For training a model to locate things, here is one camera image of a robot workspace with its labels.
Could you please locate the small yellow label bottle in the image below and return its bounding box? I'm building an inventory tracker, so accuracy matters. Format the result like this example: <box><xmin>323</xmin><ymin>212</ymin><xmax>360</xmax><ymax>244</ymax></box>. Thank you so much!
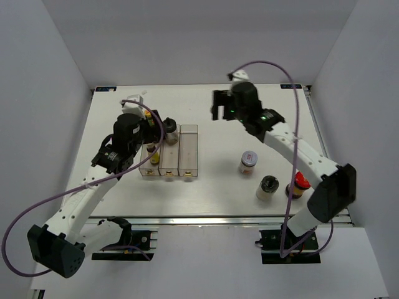
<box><xmin>146</xmin><ymin>143</ymin><xmax>160</xmax><ymax>165</ymax></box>

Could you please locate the black lid spice jar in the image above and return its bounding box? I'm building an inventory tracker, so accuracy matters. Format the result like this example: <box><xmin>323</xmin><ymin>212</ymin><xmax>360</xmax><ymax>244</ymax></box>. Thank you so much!
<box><xmin>163</xmin><ymin>117</ymin><xmax>179</xmax><ymax>146</ymax></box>

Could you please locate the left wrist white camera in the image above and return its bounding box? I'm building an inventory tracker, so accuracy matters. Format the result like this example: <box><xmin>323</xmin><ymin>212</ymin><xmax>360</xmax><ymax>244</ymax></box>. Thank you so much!
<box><xmin>120</xmin><ymin>94</ymin><xmax>145</xmax><ymax>118</ymax></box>

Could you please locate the white lid sauce jar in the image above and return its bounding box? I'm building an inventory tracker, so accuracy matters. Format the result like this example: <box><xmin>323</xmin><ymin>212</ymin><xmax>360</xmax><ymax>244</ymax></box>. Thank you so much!
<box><xmin>239</xmin><ymin>151</ymin><xmax>258</xmax><ymax>174</ymax></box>

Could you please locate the left clear organizer bin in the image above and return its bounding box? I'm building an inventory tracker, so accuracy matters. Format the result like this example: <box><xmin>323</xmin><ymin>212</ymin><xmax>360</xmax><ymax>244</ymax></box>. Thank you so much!
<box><xmin>139</xmin><ymin>143</ymin><xmax>160</xmax><ymax>176</ymax></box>

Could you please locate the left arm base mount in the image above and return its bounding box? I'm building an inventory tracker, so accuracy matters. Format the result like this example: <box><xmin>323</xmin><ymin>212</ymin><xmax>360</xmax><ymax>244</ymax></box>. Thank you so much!
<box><xmin>91</xmin><ymin>217</ymin><xmax>158</xmax><ymax>262</ymax></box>

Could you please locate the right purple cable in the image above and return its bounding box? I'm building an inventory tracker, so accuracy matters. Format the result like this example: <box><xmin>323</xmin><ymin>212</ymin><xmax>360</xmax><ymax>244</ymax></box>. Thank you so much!
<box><xmin>227</xmin><ymin>60</ymin><xmax>334</xmax><ymax>258</ymax></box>

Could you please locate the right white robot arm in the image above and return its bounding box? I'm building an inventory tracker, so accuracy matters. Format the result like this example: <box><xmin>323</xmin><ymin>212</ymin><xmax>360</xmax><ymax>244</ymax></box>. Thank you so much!
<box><xmin>211</xmin><ymin>81</ymin><xmax>357</xmax><ymax>249</ymax></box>

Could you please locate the blue table label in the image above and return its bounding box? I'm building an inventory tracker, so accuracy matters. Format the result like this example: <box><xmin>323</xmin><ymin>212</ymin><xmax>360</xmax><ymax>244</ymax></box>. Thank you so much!
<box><xmin>95</xmin><ymin>86</ymin><xmax>117</xmax><ymax>92</ymax></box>
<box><xmin>280</xmin><ymin>83</ymin><xmax>302</xmax><ymax>90</ymax></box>

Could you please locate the middle clear organizer bin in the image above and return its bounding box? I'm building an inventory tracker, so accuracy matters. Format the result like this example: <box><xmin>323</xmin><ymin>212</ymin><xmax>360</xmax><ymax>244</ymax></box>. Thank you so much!
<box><xmin>159</xmin><ymin>125</ymin><xmax>180</xmax><ymax>178</ymax></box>

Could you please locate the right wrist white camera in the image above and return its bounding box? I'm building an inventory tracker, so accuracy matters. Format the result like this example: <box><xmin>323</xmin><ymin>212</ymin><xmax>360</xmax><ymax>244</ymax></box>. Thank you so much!
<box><xmin>227</xmin><ymin>69</ymin><xmax>249</xmax><ymax>84</ymax></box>

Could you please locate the wrist white camera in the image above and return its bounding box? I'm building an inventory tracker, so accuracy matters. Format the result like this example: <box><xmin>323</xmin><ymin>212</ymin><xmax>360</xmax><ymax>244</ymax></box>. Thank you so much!
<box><xmin>120</xmin><ymin>94</ymin><xmax>145</xmax><ymax>118</ymax></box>
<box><xmin>227</xmin><ymin>69</ymin><xmax>249</xmax><ymax>84</ymax></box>

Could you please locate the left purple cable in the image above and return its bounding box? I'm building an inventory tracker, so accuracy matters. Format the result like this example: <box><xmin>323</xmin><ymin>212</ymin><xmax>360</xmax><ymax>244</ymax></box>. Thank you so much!
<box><xmin>1</xmin><ymin>98</ymin><xmax>166</xmax><ymax>277</ymax></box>

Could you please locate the aluminium table front rail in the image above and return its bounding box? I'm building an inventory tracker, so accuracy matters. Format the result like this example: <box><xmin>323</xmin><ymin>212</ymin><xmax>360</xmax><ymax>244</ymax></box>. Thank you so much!
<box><xmin>87</xmin><ymin>215</ymin><xmax>350</xmax><ymax>226</ymax></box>

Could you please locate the right blue table label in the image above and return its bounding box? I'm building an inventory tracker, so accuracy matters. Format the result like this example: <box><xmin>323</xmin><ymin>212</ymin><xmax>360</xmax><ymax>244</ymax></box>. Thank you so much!
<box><xmin>280</xmin><ymin>83</ymin><xmax>302</xmax><ymax>90</ymax></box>

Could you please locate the red lid brown jar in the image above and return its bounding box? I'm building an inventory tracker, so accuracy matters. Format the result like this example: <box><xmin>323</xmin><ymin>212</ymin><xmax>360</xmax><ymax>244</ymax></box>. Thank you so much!
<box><xmin>292</xmin><ymin>171</ymin><xmax>311</xmax><ymax>199</ymax></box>

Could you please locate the clear organizer bin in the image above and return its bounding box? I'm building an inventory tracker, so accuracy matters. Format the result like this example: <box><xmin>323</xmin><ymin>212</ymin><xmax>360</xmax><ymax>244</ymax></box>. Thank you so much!
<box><xmin>159</xmin><ymin>125</ymin><xmax>180</xmax><ymax>178</ymax></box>
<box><xmin>139</xmin><ymin>143</ymin><xmax>160</xmax><ymax>176</ymax></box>
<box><xmin>178</xmin><ymin>125</ymin><xmax>198</xmax><ymax>178</ymax></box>

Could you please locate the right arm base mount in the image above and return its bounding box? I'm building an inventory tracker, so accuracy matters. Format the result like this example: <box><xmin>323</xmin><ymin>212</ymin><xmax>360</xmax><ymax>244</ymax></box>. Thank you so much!
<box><xmin>254</xmin><ymin>227</ymin><xmax>322</xmax><ymax>265</ymax></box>

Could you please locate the left blue table label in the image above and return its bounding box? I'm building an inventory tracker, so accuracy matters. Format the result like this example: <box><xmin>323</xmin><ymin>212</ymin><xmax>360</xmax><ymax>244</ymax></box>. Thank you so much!
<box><xmin>95</xmin><ymin>86</ymin><xmax>117</xmax><ymax>92</ymax></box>

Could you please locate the black grinder white bottle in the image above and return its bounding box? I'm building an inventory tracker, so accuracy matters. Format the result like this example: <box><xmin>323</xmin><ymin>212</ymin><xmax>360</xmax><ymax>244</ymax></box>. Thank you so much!
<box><xmin>256</xmin><ymin>175</ymin><xmax>279</xmax><ymax>201</ymax></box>

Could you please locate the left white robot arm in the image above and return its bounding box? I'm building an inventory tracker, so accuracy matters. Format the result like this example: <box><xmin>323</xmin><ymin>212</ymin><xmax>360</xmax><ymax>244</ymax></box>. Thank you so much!
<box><xmin>27</xmin><ymin>110</ymin><xmax>165</xmax><ymax>278</ymax></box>

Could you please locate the red chili sauce bottle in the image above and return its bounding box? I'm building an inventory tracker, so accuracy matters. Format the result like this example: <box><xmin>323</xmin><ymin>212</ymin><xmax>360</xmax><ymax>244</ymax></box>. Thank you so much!
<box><xmin>144</xmin><ymin>110</ymin><xmax>155</xmax><ymax>127</ymax></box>

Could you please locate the purple cable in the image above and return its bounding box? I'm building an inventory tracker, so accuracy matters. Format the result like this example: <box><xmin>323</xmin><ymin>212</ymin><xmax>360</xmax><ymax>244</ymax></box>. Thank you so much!
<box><xmin>227</xmin><ymin>60</ymin><xmax>334</xmax><ymax>258</ymax></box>
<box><xmin>1</xmin><ymin>98</ymin><xmax>166</xmax><ymax>277</ymax></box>

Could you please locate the right clear organizer bin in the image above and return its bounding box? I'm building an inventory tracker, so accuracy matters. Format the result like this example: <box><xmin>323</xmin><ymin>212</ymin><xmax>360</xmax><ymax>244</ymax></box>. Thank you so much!
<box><xmin>178</xmin><ymin>125</ymin><xmax>198</xmax><ymax>178</ymax></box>

